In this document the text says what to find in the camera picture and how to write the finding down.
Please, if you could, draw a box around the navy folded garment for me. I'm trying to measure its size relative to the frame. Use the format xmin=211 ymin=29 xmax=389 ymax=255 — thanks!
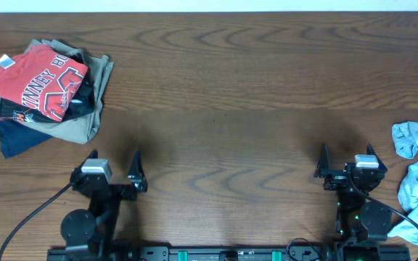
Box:
xmin=0 ymin=120 xmax=52 ymax=159

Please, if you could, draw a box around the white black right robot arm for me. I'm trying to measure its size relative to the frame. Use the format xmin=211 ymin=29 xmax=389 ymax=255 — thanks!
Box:
xmin=313 ymin=144 xmax=391 ymax=260

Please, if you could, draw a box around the khaki folded garment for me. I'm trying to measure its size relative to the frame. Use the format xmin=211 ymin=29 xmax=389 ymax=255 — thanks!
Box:
xmin=0 ymin=38 xmax=115 ymax=145

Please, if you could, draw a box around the red orange soccer t-shirt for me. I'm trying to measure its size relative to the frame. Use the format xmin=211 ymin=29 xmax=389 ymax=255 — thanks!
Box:
xmin=0 ymin=44 xmax=88 ymax=122

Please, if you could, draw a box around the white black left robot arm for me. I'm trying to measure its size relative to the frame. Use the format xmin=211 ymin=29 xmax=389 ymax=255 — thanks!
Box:
xmin=60 ymin=150 xmax=148 ymax=260

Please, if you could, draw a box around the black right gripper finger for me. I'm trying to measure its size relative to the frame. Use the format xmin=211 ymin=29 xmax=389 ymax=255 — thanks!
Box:
xmin=313 ymin=144 xmax=330 ymax=178
xmin=366 ymin=144 xmax=388 ymax=173

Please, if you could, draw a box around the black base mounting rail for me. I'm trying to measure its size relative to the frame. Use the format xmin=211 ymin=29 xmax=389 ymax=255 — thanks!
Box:
xmin=47 ymin=244 xmax=411 ymax=261

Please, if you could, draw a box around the black folded graphic shirt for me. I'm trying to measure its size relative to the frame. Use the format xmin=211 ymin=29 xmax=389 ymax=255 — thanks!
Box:
xmin=0 ymin=54 xmax=93 ymax=123

